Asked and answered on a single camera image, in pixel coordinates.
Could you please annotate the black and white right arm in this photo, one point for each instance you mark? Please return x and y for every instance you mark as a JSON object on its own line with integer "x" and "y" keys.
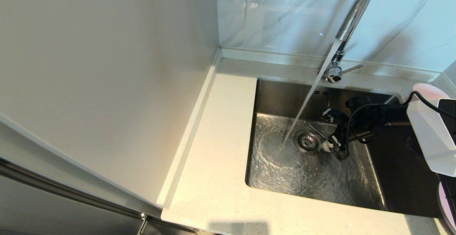
{"x": 431, "y": 138}

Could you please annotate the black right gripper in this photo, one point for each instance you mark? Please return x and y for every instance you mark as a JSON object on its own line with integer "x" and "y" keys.
{"x": 363, "y": 126}

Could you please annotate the running water stream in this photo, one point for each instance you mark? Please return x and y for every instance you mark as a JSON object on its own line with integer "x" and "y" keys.
{"x": 310, "y": 96}

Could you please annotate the chrome gooseneck faucet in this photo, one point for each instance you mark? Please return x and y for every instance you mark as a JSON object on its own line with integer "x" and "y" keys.
{"x": 354, "y": 14}

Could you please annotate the lilac plate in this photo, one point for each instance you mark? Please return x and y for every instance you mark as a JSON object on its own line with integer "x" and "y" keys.
{"x": 443, "y": 206}

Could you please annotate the stainless steel sink basin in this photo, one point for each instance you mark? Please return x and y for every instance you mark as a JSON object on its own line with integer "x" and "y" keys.
{"x": 285, "y": 170}

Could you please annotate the pink bowl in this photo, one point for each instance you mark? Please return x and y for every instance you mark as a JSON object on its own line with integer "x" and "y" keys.
{"x": 429, "y": 90}

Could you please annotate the round metal drain strainer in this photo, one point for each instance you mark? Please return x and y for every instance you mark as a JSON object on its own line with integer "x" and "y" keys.
{"x": 306, "y": 142}

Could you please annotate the grey cabinet door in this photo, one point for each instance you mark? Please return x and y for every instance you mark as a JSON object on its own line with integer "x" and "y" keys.
{"x": 42, "y": 206}

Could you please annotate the metal spoon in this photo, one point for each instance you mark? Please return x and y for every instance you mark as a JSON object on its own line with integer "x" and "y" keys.
{"x": 342, "y": 153}

